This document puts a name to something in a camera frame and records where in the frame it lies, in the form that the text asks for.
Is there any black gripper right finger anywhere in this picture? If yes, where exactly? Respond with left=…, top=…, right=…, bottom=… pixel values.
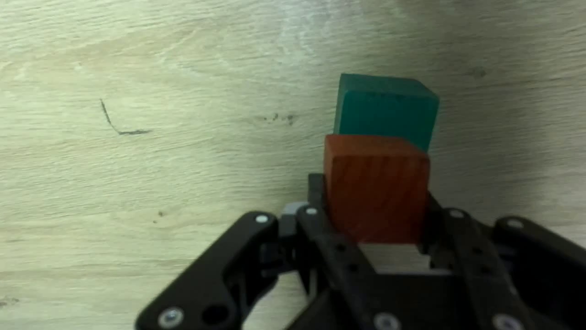
left=415, top=191, right=586, bottom=330

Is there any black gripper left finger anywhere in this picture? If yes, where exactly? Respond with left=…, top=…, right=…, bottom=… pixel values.
left=133, top=172, right=404, bottom=330

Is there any orange wooden cube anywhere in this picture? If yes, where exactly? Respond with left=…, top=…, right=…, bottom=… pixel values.
left=322, top=134, right=432, bottom=246

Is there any green wooden cube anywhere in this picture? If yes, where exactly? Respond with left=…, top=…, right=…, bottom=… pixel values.
left=331, top=71, right=441, bottom=154

